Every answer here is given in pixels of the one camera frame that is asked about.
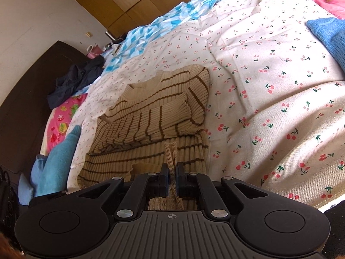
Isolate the white cherry-print bed sheet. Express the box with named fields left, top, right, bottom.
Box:
left=65, top=0, right=345, bottom=211

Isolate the blue fleece blanket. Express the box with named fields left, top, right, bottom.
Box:
left=30, top=125, right=82, bottom=198

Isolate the pink bag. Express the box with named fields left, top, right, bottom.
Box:
left=86, top=44, right=104, bottom=59

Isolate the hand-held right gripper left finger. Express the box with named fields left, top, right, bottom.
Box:
left=77, top=163, right=171, bottom=221

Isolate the beige brown-striped ribbed sweater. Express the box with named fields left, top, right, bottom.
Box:
left=77, top=64, right=211, bottom=211

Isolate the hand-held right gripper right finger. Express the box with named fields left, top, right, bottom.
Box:
left=175, top=163, right=273, bottom=220

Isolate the blue white geometric quilt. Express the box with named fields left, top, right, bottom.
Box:
left=101, top=0, right=273, bottom=73

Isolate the wooden wardrobe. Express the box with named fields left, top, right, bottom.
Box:
left=51, top=0, right=225, bottom=38

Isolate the pink cartoon-print pillow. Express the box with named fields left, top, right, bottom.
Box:
left=40, top=93, right=88, bottom=155

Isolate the dark navy jacket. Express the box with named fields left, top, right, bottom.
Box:
left=48, top=56, right=106, bottom=110

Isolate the light blue cloth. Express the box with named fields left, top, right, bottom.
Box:
left=17, top=155, right=48, bottom=207

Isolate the black metal frame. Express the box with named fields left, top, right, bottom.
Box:
left=0, top=164, right=20, bottom=250

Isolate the blue knit garment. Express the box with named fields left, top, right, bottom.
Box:
left=306, top=17, right=345, bottom=69

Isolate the dark wooden headboard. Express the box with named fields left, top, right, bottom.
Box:
left=0, top=40, right=90, bottom=180

